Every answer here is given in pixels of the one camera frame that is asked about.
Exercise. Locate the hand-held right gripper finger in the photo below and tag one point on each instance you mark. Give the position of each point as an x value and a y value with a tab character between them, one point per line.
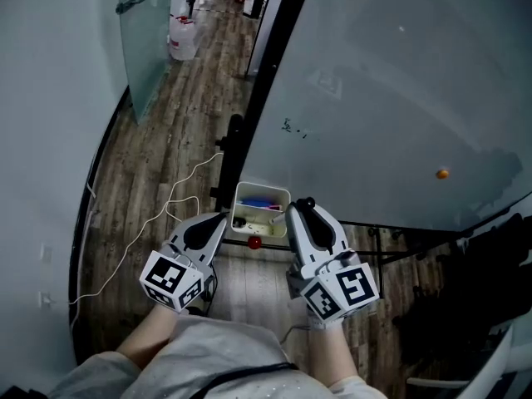
297	243
336	235

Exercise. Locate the orange round magnet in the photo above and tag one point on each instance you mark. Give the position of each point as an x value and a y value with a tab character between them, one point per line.
442	174

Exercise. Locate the white plastic storage box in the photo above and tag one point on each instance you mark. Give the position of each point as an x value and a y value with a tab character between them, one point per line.
259	223

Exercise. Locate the large whiteboard on stand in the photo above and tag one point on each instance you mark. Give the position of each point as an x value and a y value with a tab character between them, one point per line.
232	160

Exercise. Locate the white desk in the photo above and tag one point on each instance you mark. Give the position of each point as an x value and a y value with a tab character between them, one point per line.
511	364

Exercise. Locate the person's grey shirt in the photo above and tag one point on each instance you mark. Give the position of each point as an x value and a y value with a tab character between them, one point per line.
216	347

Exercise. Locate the frosted glass door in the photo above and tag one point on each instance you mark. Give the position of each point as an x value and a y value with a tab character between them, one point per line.
145	56

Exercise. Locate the red round magnet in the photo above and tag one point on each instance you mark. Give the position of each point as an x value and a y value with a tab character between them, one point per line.
254	242

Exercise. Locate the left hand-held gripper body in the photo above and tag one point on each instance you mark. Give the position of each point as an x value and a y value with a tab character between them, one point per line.
166	281

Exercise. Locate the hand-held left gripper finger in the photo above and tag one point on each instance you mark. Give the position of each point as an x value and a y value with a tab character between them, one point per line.
216	245
180	233

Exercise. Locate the white wall plate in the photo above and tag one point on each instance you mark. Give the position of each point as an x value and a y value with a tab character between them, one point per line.
45	252

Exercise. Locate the black pump dispenser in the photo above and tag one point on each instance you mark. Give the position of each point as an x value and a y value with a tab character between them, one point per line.
190	4

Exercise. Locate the white wall conduit piece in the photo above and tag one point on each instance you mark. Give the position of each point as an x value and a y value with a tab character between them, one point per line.
91	189

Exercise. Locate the person's right forearm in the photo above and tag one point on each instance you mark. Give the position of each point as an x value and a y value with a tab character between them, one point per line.
332	356

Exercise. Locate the clear plastic water jug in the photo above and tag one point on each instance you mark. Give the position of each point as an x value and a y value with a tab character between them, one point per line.
182	40

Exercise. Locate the white wall socket with plug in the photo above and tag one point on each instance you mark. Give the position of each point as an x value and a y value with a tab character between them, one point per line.
45	299

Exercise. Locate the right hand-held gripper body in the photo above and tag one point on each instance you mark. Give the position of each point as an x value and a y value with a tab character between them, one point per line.
345	289

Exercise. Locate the person's left forearm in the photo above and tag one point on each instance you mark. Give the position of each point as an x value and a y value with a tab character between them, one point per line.
147	339

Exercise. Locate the black office chair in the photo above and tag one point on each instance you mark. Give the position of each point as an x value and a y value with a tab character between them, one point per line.
465	306

